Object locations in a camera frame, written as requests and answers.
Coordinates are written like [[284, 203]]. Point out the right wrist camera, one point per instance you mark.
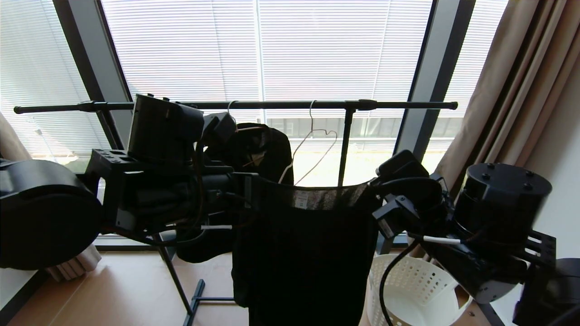
[[401, 165]]

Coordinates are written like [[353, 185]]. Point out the black T-shirt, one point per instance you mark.
[[308, 262]]

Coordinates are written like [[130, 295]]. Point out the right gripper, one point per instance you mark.
[[417, 215]]

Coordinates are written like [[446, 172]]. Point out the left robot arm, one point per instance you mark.
[[45, 213]]

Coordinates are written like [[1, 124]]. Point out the pink clothes hanger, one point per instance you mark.
[[312, 131], [231, 108]]

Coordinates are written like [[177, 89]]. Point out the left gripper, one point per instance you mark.
[[226, 190]]

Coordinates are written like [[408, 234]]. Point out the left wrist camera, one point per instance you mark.
[[219, 127]]

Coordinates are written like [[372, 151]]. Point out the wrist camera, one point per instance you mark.
[[401, 165], [219, 127]]

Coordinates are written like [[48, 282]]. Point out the black shorts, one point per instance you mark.
[[267, 149]]

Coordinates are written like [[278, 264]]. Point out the white laundry basket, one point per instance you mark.
[[421, 290]]

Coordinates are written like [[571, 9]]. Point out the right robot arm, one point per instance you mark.
[[498, 208]]

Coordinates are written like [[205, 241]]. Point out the brown curtain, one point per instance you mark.
[[521, 90], [77, 265]]

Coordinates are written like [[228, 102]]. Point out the window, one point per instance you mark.
[[317, 54]]

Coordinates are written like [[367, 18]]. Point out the black clothes rack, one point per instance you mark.
[[385, 105]]

